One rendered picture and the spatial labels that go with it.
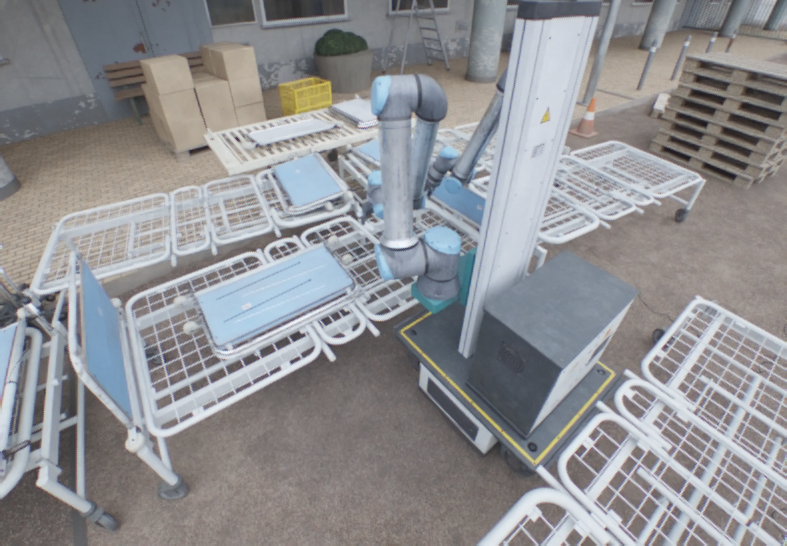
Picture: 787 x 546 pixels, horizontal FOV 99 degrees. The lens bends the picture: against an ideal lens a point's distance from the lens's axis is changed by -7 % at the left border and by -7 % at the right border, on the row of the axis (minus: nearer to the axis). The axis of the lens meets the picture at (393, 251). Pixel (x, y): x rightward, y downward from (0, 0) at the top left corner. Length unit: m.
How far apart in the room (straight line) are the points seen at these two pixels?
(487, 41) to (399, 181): 6.74
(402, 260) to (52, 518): 1.92
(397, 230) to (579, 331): 0.73
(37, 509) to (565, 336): 2.37
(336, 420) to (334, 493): 0.34
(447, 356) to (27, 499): 2.06
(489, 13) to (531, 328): 6.93
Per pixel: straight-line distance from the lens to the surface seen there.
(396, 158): 1.24
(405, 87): 1.22
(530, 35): 1.13
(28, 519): 2.48
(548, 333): 1.38
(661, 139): 5.78
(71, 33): 7.27
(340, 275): 1.92
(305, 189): 2.71
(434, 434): 2.03
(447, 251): 1.41
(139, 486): 2.25
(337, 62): 6.92
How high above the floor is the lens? 1.84
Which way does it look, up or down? 39 degrees down
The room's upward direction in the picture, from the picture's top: straight up
